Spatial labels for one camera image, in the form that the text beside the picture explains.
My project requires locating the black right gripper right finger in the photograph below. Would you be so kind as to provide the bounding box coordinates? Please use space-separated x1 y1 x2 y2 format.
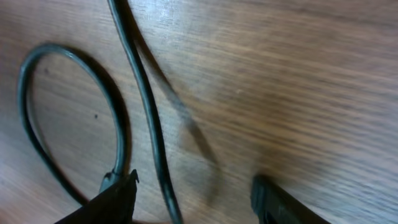
251 174 329 224

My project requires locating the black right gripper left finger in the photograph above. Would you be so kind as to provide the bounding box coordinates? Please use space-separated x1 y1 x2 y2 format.
55 169 139 224

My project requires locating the black usb cable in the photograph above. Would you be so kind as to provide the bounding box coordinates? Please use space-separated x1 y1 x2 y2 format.
17 0 184 224

